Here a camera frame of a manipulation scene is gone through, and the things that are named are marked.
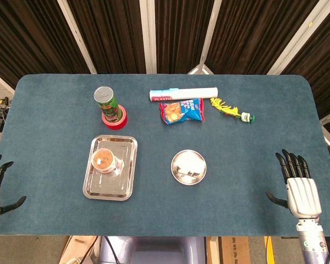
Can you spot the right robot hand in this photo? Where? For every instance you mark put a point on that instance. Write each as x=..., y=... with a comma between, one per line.
x=303, y=196

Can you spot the clear plastic rubber band jar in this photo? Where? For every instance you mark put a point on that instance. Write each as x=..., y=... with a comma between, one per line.
x=104, y=162

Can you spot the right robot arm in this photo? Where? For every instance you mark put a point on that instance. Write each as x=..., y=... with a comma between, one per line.
x=313, y=242

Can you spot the blue felt table cover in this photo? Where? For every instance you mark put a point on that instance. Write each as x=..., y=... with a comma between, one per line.
x=236, y=192

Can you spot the brown cardboard box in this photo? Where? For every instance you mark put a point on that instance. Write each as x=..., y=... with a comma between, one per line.
x=233, y=250

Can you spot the light wooden plank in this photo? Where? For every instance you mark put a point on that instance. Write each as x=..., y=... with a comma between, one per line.
x=77, y=247

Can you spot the yellow green feather shuttlecock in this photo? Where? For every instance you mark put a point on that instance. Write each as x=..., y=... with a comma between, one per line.
x=228, y=110

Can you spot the rectangular steel tray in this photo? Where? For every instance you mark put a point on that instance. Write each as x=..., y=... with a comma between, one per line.
x=110, y=189

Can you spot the round steel plate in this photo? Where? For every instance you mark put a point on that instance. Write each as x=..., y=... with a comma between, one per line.
x=177, y=176

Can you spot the red tape roll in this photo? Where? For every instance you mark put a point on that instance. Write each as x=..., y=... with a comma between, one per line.
x=116, y=123

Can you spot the blue snack bag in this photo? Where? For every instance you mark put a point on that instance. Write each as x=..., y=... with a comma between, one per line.
x=181, y=112

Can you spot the green chip canister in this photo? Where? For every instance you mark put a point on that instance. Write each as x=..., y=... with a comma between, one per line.
x=105, y=100

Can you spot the plastic wrap roll box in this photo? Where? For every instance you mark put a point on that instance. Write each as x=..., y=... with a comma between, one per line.
x=192, y=92

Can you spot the purple grey robot torso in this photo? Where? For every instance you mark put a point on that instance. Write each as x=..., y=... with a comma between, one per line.
x=154, y=250

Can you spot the dark brown curtain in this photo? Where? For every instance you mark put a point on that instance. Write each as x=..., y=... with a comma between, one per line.
x=38, y=33

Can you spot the white frame post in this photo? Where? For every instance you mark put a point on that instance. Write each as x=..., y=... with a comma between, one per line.
x=148, y=35
x=77, y=35
x=297, y=41
x=210, y=35

